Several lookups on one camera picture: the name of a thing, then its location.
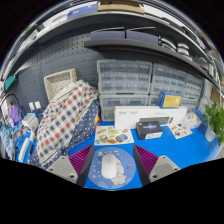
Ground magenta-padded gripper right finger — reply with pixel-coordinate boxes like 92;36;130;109
132;143;182;187

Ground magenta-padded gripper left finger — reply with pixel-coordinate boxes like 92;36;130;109
45;143;96;188

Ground light grey computer mouse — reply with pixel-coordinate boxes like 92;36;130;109
100;154;117;179

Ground round blue printed mouse pad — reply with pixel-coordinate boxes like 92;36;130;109
87;146;137;190

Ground printed sticker sheet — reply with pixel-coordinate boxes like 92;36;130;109
94;125;135;146
168;123;194;140

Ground small black box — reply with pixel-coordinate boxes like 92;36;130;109
135;120;164;141

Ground navy dotted cloth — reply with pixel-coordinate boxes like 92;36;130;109
28;99;101;169

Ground red blue plaid cloth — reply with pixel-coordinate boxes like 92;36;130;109
35;79;99;164

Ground small white appliance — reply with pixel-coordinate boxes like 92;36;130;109
21;112;40;133

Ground white and blue glove box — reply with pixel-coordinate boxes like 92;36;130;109
186;111;204;130

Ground white ribbed plant pot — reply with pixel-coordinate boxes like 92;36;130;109
203;124;218;144

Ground long white keyboard box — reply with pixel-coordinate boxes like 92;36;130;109
114;105;188;130

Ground yellow and blue box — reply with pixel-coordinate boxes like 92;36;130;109
158;90;183;110

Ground green leafy plant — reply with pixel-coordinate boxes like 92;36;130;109
203;101;224;144

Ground purple cloth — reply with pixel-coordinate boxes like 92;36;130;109
8;104;21;126

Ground white woven basket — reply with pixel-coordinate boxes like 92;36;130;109
43;68;78;103

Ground grey wall shelf unit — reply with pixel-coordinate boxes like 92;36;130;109
6;0;224;88

